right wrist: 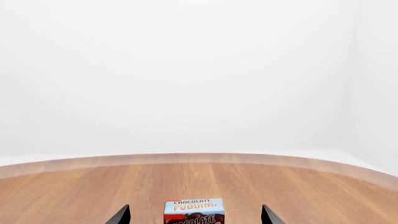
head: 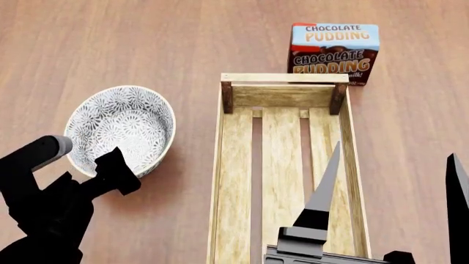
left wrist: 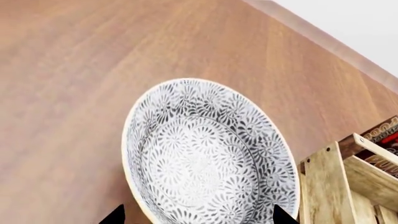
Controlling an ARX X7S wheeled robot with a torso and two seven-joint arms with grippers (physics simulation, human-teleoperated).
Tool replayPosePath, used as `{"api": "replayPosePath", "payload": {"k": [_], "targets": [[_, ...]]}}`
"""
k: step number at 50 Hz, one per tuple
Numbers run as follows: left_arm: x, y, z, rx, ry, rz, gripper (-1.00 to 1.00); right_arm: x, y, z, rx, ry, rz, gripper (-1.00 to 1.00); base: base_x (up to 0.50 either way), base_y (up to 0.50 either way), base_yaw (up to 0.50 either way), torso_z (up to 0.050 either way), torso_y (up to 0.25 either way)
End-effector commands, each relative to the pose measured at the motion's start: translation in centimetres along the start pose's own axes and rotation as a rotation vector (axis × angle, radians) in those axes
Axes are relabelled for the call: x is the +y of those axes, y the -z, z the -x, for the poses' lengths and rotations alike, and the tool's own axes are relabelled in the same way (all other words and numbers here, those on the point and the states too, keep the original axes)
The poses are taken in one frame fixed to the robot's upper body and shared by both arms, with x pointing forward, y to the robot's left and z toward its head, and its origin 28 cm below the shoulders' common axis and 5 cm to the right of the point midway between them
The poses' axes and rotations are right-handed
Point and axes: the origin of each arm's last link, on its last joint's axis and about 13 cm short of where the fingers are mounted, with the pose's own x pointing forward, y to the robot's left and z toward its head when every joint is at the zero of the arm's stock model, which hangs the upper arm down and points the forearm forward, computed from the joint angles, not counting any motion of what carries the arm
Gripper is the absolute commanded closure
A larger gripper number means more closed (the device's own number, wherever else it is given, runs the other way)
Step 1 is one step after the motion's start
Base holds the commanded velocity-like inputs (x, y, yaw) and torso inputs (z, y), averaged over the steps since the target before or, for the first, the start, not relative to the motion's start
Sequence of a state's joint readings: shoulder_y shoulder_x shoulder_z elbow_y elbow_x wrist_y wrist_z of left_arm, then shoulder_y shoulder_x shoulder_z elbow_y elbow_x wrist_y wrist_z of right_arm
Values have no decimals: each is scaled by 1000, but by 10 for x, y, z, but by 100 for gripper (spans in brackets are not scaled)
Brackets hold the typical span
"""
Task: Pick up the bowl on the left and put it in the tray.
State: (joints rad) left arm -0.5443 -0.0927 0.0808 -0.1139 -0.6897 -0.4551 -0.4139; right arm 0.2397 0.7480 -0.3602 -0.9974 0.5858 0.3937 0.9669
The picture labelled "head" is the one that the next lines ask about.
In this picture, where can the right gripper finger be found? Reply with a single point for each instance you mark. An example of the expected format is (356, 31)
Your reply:
(322, 192)
(459, 209)

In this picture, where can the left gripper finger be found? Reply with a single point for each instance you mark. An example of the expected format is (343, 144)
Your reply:
(33, 156)
(113, 176)

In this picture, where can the white floral patterned bowl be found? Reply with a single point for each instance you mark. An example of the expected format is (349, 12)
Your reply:
(124, 121)

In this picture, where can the light wooden slatted tray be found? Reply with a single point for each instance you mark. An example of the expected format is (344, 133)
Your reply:
(280, 165)

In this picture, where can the chocolate pudding carton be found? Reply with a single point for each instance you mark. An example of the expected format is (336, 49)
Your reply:
(333, 52)

